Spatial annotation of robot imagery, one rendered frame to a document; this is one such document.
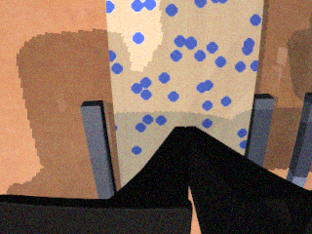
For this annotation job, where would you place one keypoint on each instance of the cream strip with blue dots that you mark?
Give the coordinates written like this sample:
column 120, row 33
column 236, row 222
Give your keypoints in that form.
column 180, row 63

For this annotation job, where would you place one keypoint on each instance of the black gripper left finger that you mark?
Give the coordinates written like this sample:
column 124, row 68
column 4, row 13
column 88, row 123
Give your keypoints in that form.
column 155, row 201

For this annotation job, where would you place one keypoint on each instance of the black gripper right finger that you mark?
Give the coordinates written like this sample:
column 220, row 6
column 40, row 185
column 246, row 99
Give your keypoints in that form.
column 233, row 195

